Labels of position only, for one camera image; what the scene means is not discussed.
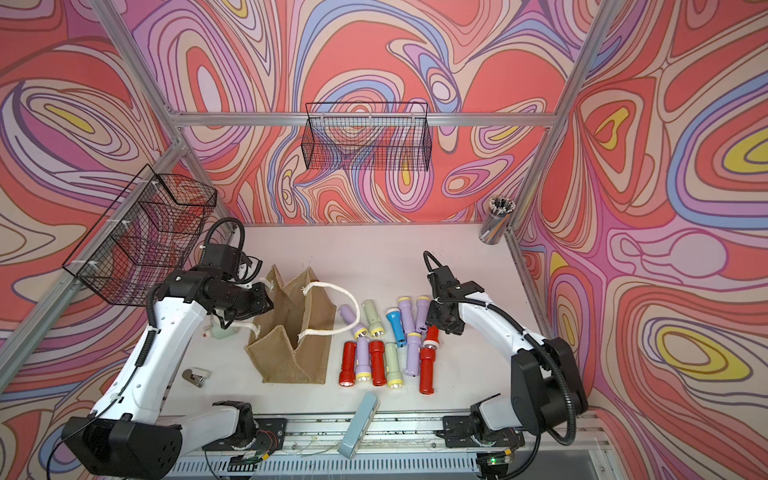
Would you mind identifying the grey blue rectangular block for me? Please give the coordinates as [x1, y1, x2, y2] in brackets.
[337, 392, 379, 460]

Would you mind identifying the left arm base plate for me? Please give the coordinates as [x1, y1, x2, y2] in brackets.
[231, 418, 288, 454]

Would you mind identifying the silver metal pen cup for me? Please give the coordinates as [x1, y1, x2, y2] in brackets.
[478, 196, 516, 245]

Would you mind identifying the black wire basket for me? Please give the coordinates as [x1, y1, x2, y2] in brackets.
[62, 165, 217, 307]
[301, 100, 432, 172]

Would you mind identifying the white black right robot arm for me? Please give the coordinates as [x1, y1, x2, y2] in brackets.
[423, 251, 588, 446]

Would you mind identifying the black wire basket back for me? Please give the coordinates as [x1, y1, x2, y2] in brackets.
[301, 100, 432, 172]

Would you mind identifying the red flashlight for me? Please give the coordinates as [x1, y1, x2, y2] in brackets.
[422, 326, 440, 350]
[338, 341, 357, 387]
[419, 347, 436, 395]
[369, 340, 387, 386]

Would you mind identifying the black wire basket left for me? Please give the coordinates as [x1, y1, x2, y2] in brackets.
[62, 165, 217, 307]

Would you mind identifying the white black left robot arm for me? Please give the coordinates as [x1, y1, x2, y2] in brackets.
[60, 217, 274, 479]

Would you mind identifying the pale green small object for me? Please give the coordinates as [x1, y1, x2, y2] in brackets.
[204, 319, 238, 340]

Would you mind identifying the brown burlap tote bag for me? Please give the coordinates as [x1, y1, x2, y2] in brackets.
[244, 266, 337, 385]

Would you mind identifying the small grey metal object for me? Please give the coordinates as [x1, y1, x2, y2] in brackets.
[181, 368, 211, 388]

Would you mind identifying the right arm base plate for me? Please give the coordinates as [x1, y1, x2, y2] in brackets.
[435, 415, 526, 451]

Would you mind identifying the purple flashlight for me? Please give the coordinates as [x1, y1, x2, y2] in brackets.
[355, 336, 372, 382]
[404, 332, 422, 377]
[398, 296, 416, 336]
[339, 304, 368, 340]
[415, 296, 431, 334]

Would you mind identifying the green flashlight lower row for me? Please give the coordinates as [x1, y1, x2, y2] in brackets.
[385, 342, 404, 389]

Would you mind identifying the green flashlight upper row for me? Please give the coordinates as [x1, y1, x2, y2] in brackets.
[362, 300, 386, 338]

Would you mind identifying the green flashlight row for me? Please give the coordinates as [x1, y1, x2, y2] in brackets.
[385, 342, 404, 389]
[362, 300, 386, 338]

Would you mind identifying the blue flashlight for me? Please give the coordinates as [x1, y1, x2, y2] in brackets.
[386, 308, 407, 348]

